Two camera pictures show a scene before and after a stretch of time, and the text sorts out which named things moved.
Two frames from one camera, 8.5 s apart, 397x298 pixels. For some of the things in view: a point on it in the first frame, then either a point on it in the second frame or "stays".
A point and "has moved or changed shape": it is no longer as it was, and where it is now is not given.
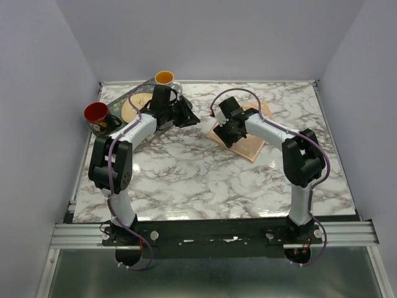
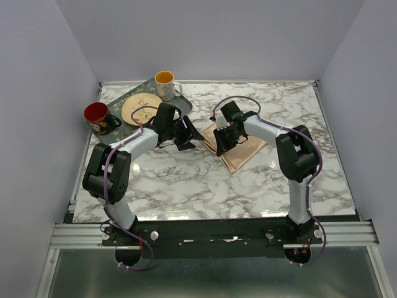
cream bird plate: [137, 100] stays
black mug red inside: [98, 119] stays
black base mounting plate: [213, 239] stays
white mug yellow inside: [166, 77] stays
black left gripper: [183, 121] -> [190, 128]
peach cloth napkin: [249, 148] has moved or changed shape
